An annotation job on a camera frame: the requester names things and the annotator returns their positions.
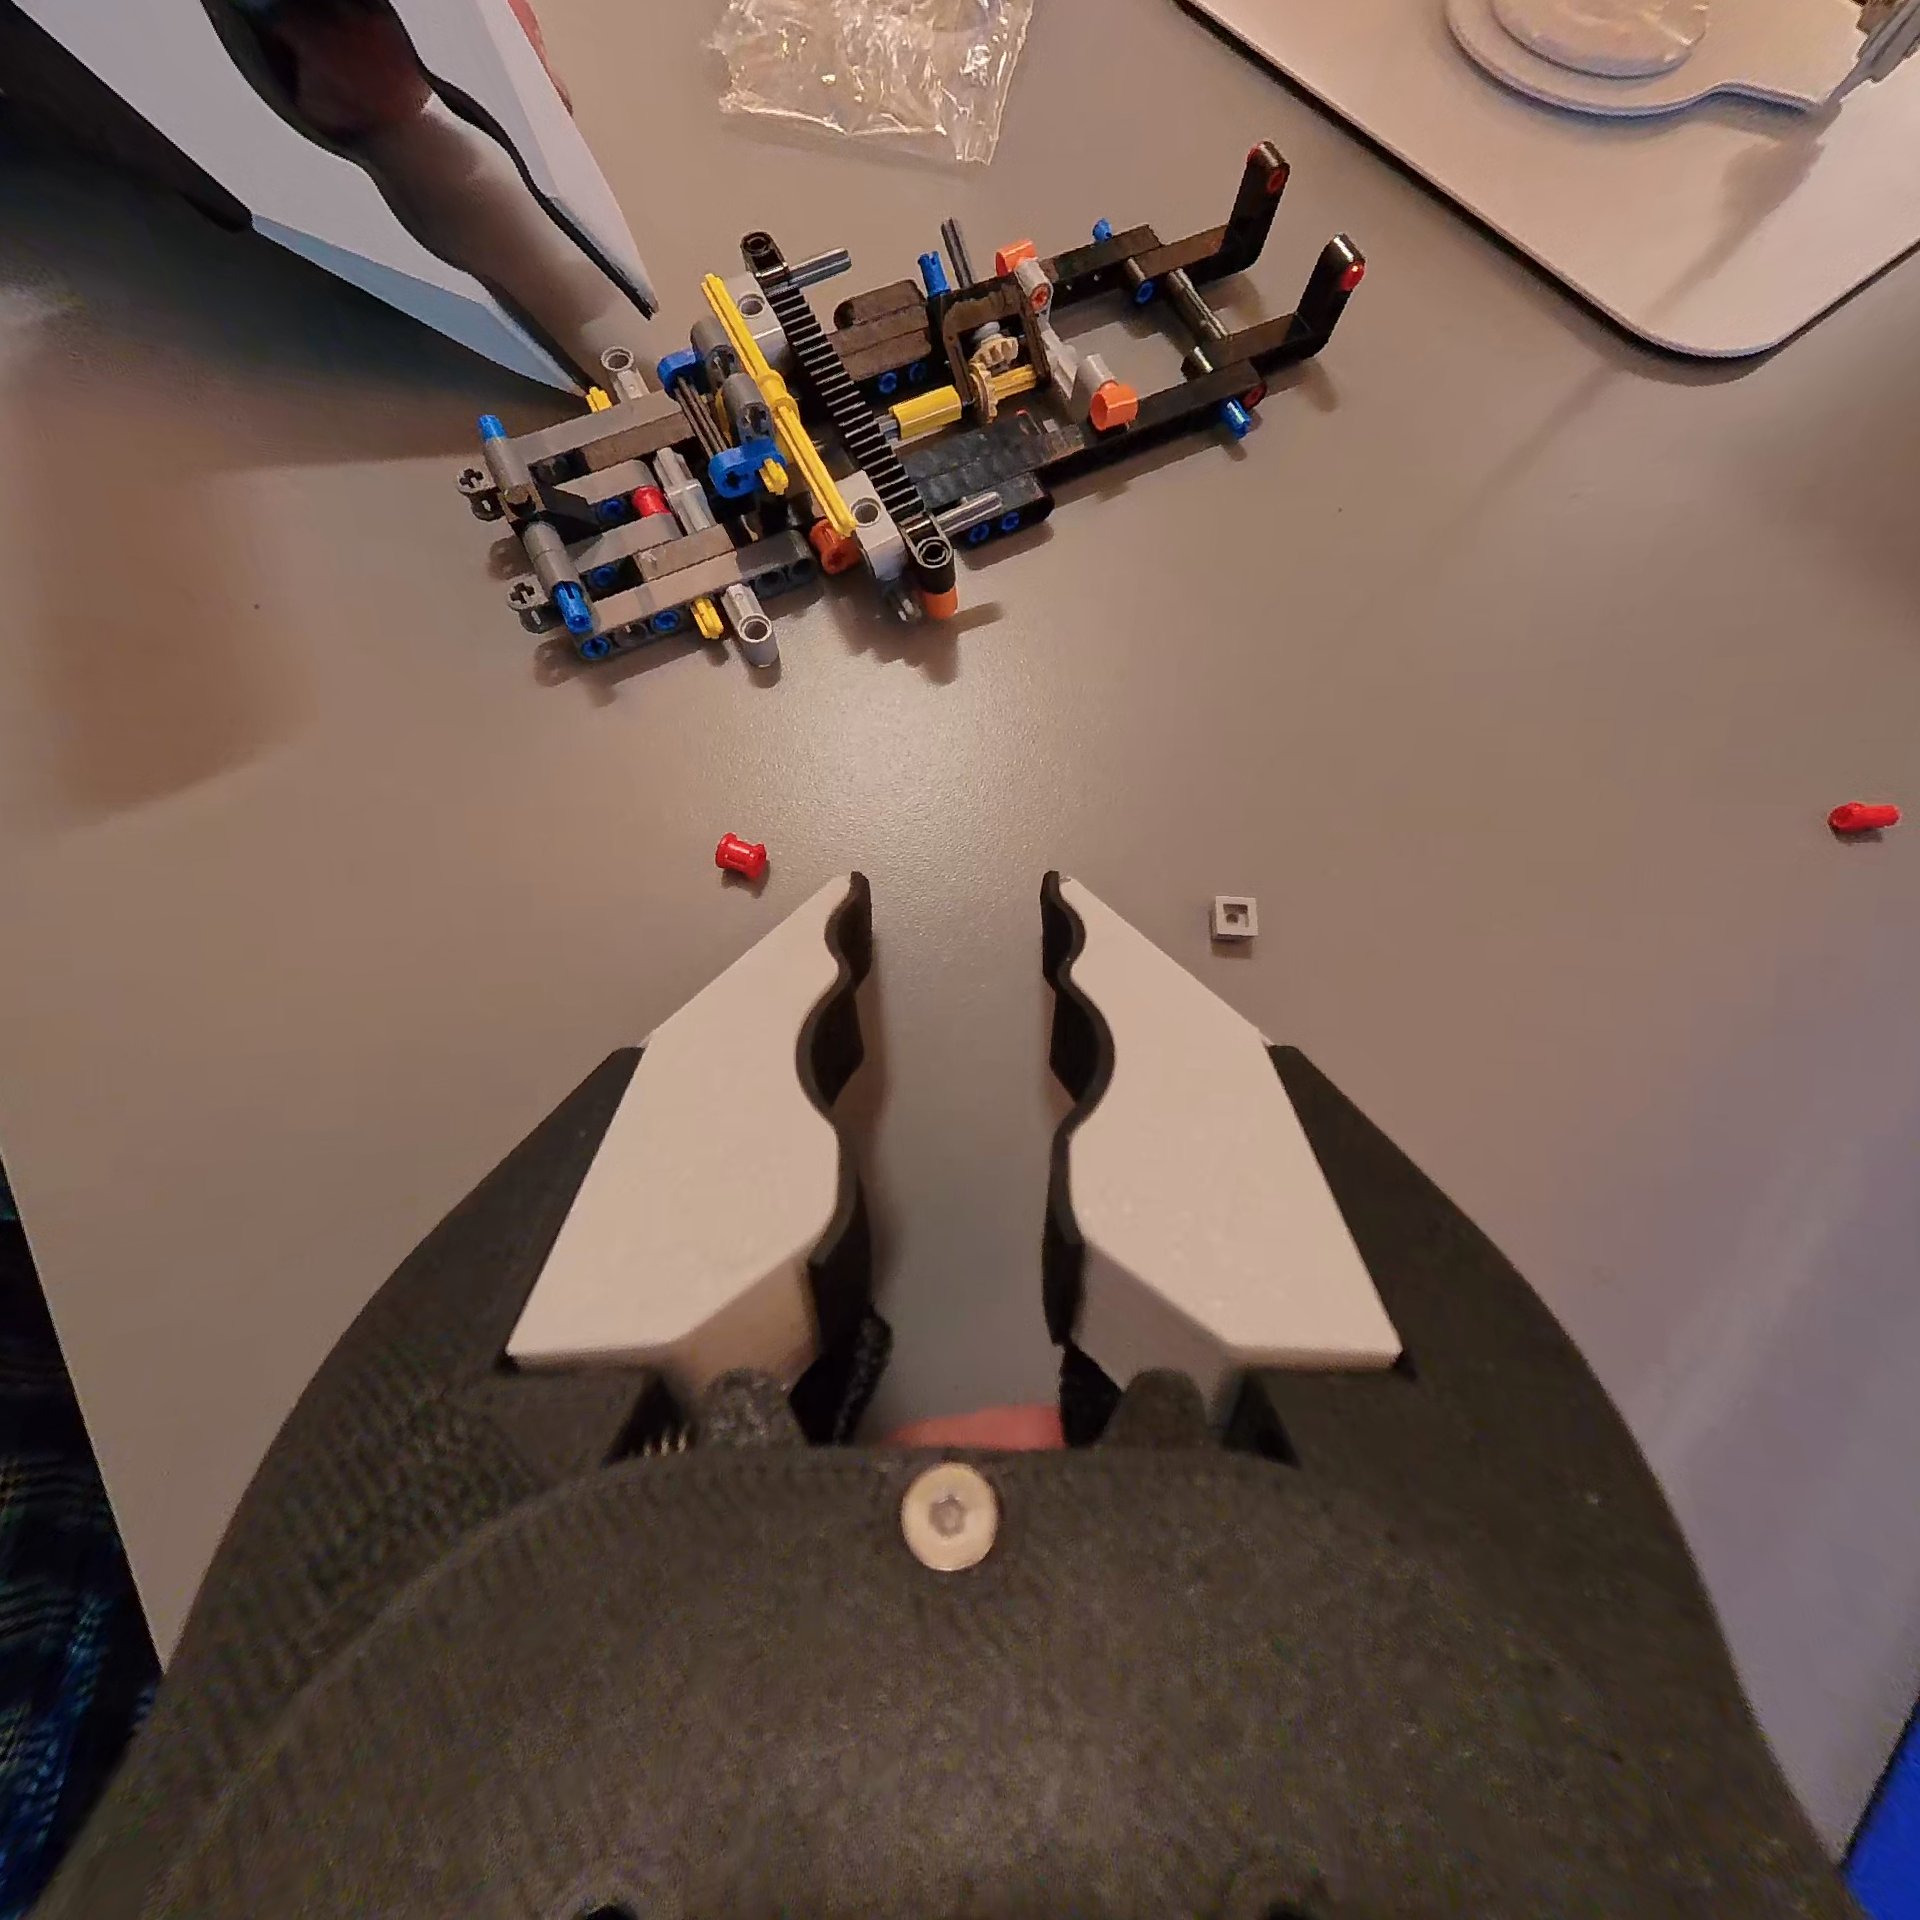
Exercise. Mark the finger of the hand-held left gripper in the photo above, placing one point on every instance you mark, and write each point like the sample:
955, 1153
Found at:
181, 75
375, 38

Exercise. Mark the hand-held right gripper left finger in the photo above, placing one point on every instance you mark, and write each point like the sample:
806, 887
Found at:
705, 1171

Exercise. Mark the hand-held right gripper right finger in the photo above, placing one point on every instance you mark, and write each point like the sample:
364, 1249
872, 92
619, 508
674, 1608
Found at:
1200, 1184

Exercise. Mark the multicoloured lego chassis assembly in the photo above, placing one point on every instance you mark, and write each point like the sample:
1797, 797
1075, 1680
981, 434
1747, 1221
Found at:
872, 434

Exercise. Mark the small grey square lego tile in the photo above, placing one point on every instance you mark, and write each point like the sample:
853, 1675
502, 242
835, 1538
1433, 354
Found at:
1231, 915

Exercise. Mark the red lego pin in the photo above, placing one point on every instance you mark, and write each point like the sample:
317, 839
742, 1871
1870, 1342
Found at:
739, 856
1862, 818

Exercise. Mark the clear plastic bag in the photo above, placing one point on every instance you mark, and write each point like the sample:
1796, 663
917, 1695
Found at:
872, 75

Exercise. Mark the person's plaid clothing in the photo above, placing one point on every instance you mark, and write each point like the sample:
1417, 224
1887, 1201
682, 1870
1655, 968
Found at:
53, 1576

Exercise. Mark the blue object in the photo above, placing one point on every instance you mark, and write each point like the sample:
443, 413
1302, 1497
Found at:
1887, 1853

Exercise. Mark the white book stand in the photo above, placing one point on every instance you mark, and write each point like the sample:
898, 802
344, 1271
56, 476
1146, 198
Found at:
1682, 196

